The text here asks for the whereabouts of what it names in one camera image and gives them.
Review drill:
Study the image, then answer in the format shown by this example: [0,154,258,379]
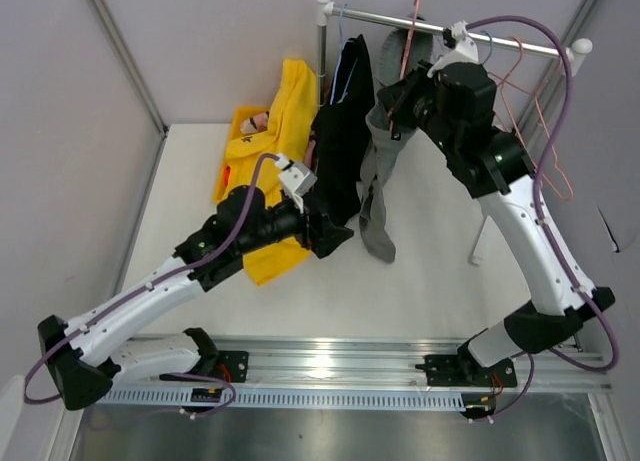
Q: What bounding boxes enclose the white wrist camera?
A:
[275,153,317,214]
[427,21,479,78]

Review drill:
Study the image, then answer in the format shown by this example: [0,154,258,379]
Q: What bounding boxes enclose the pink hanger of grey shorts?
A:
[390,0,421,140]

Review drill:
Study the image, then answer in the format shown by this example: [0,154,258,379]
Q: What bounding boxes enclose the yellow plastic tray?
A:
[213,106,271,204]

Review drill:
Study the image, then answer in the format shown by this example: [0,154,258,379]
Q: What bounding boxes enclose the pink hanger of patterned shorts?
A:
[483,36,536,131]

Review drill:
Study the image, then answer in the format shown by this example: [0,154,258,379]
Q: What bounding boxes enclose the blue hanger of yellow shorts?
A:
[481,30,494,64]

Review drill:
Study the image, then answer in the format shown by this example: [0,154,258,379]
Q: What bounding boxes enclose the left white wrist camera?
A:
[275,153,317,214]

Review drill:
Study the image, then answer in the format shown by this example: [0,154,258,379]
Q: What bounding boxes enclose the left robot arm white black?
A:
[37,185,354,411]

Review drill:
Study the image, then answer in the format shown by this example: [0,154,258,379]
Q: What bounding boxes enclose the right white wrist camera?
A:
[427,21,479,78]

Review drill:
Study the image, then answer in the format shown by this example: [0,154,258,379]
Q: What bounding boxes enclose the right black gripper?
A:
[379,59,461,156]

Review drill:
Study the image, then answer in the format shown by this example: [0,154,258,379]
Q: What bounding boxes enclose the yellow shorts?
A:
[243,59,316,286]

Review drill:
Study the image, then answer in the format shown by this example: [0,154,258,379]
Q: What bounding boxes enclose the pink hanger of orange shorts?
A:
[532,60,574,202]

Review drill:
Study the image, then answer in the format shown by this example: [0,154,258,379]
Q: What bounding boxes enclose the metal clothes rack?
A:
[314,0,594,267]

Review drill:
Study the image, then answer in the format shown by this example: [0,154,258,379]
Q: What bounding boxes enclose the grey shorts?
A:
[358,29,433,264]

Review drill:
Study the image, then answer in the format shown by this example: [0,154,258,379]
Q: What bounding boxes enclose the black shorts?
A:
[304,34,376,227]

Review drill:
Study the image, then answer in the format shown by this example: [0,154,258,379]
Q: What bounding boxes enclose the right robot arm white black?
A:
[378,62,615,385]

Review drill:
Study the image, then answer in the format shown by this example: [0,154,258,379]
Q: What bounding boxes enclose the pink patterned shorts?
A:
[240,111,270,135]

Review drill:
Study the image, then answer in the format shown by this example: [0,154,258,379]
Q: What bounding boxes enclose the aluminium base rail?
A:
[101,337,612,412]

